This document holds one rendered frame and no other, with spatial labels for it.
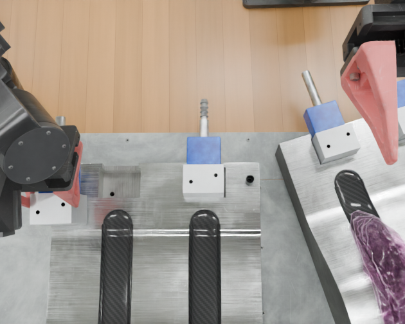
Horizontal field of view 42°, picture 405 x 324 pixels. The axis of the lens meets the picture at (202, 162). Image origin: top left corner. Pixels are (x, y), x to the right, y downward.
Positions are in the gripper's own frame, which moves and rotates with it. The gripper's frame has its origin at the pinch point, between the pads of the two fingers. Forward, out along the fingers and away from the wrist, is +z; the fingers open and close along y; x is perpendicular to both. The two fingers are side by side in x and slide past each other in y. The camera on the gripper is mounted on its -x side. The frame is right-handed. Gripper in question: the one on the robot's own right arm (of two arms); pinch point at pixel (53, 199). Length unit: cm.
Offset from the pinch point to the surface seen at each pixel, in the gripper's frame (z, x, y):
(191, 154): 2.2, 7.5, 15.5
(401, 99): 4.4, 17.3, 43.3
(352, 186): 10.0, 7.3, 36.1
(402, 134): 5.4, 12.1, 42.6
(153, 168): 3.6, 6.7, 10.6
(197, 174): 2.2, 4.4, 16.5
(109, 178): 5.8, 7.0, 4.2
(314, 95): 3.9, 18.3, 31.8
